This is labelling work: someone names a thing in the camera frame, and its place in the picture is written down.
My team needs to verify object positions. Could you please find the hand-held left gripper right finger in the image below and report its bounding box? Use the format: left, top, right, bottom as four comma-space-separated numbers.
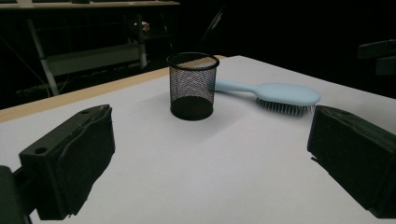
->
306, 105, 396, 218

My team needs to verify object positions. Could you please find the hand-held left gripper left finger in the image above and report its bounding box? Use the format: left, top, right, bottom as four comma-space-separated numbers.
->
18, 104, 116, 221

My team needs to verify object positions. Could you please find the light blue hairbrush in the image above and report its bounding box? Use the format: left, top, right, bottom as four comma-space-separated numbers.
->
213, 77, 321, 117

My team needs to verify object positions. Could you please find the black mesh pen holder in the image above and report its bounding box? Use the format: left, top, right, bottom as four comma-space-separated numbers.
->
165, 51, 220, 121

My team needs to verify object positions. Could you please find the white table mat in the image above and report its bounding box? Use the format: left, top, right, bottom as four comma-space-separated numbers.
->
0, 55, 396, 224

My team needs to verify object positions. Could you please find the black folding chair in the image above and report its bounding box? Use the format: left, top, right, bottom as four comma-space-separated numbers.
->
197, 6, 227, 54

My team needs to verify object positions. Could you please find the white metal frame desk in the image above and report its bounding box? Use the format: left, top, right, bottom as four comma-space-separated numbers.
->
0, 0, 181, 97

